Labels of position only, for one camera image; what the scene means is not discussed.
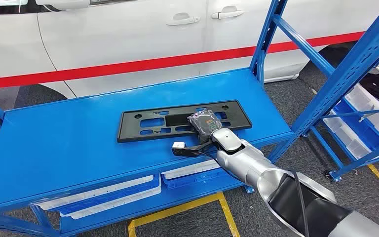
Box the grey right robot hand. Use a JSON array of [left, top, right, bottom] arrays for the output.
[[188, 109, 223, 144]]

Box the black plastic plate part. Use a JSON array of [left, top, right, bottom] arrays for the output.
[[117, 100, 253, 144]]

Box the large blue shelf rack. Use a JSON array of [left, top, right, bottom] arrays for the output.
[[0, 0, 379, 237]]

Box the blue wheeled shelf trolley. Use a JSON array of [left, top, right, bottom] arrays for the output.
[[308, 49, 379, 183]]

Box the white car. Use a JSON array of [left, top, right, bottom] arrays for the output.
[[0, 0, 379, 99]]

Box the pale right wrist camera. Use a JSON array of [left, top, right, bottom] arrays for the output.
[[171, 141, 217, 158]]

